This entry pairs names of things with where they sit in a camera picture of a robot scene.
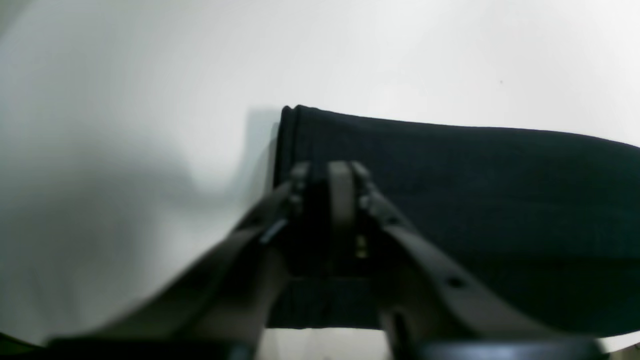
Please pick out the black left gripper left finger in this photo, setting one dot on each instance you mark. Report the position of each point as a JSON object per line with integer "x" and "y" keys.
{"x": 219, "y": 306}

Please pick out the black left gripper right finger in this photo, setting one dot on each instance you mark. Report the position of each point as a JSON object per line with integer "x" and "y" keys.
{"x": 430, "y": 307}

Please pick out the black T-shirt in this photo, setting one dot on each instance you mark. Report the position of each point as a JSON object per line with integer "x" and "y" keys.
{"x": 548, "y": 220}

